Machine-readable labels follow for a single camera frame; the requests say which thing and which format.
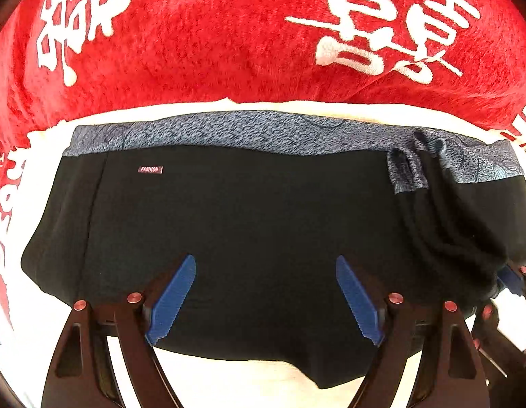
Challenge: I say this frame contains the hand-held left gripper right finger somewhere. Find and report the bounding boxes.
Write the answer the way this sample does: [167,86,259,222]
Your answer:
[336,256,489,408]

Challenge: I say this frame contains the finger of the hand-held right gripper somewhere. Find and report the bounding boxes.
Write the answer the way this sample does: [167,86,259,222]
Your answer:
[496,262,526,298]
[471,301,526,377]

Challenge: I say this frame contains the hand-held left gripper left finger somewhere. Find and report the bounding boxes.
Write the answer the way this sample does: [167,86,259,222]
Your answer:
[41,254,197,408]

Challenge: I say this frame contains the black pants with blue stripes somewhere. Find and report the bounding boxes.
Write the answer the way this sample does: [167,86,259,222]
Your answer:
[20,110,526,389]

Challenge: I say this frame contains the red printed blanket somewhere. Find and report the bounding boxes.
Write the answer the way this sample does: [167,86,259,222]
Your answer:
[0,0,526,328]

